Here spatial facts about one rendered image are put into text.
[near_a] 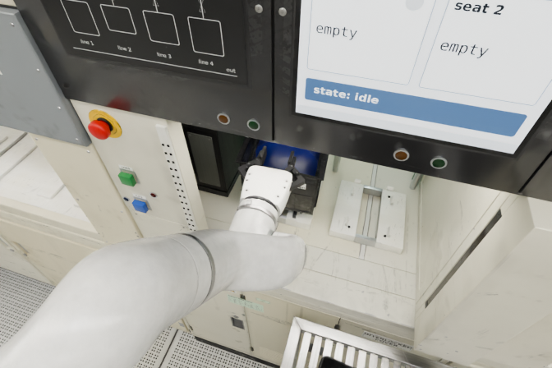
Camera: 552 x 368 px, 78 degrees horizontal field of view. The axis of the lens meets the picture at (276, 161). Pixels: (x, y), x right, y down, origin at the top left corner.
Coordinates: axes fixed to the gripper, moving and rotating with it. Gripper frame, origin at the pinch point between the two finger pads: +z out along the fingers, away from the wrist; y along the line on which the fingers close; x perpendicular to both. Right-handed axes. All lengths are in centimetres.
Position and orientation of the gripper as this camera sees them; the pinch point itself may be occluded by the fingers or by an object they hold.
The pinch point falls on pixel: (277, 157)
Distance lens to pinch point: 81.1
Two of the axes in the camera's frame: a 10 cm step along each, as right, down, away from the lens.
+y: 9.7, 1.8, -1.7
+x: 0.0, -6.9, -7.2
